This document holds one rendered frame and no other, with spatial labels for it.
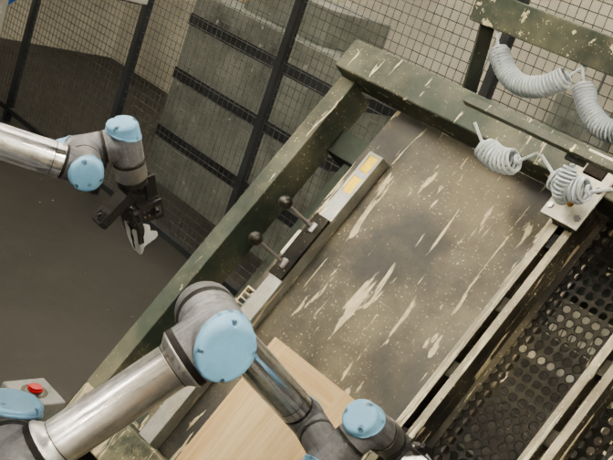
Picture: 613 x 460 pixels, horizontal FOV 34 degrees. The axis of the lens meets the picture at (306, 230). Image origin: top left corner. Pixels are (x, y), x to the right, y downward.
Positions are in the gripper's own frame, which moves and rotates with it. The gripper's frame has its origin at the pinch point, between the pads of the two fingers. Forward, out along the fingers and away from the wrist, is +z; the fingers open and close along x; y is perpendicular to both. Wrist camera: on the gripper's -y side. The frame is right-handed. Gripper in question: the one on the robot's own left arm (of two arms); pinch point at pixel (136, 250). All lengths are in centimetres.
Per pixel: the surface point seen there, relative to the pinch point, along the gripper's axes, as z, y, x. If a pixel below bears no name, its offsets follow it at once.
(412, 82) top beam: -22, 81, -11
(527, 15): -21, 135, -2
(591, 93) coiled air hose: -7, 132, -30
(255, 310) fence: 21.4, 22.4, -16.0
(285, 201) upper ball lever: -2.2, 38.3, -9.7
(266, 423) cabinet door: 34, 8, -39
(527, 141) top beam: -20, 82, -50
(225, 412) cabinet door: 36.3, 3.2, -28.1
